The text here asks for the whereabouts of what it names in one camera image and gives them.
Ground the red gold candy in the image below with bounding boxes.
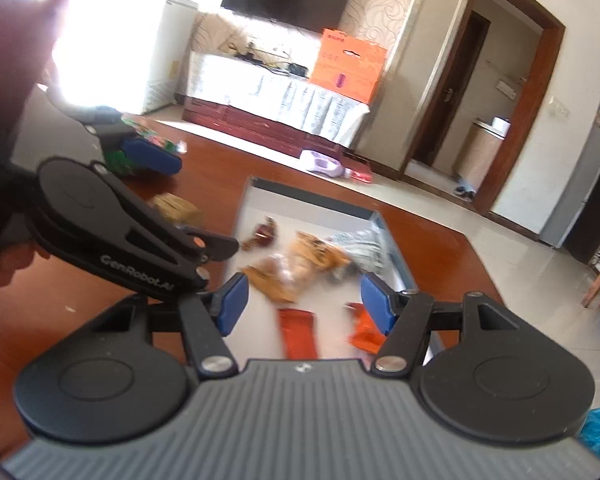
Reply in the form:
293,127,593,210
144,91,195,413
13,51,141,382
240,217,277,252

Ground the tan peanut snack bag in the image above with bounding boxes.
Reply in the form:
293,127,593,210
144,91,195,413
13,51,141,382
242,232,351,304

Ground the white purple bottle on floor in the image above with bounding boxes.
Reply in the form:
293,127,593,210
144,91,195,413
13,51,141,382
299,150,350,179

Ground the grey refrigerator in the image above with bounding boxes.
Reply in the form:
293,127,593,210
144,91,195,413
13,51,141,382
540,105,600,263

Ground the orange snack packet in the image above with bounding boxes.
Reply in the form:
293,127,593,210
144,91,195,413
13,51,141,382
347,302,386,356

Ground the brown paper snack packet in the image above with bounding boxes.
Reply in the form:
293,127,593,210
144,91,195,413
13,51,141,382
148,193,204,226

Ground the newspaper print snack packet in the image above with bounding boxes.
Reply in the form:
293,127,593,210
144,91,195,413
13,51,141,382
325,229,387,273

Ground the green shrimp chips bag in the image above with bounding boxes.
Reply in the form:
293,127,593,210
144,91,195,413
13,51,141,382
95,119,187,177

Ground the grey blue shallow box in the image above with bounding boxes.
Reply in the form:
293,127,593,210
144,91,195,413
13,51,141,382
226,179,417,364

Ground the long orange snack stick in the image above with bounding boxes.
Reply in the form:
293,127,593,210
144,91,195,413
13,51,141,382
278,309,318,361

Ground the orange gift box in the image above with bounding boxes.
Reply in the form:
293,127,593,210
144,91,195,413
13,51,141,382
310,29,387,104

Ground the wooden kitchen cabinet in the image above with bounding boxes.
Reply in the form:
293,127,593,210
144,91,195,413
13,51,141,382
452,120,505,193

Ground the red item on floor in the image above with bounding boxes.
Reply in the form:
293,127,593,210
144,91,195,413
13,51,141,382
341,155,373,184

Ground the person's left hand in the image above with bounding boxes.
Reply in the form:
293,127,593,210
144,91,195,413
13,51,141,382
0,242,50,288

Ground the tv cabinet with cloth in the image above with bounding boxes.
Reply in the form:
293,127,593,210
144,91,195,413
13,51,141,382
182,52,368,158

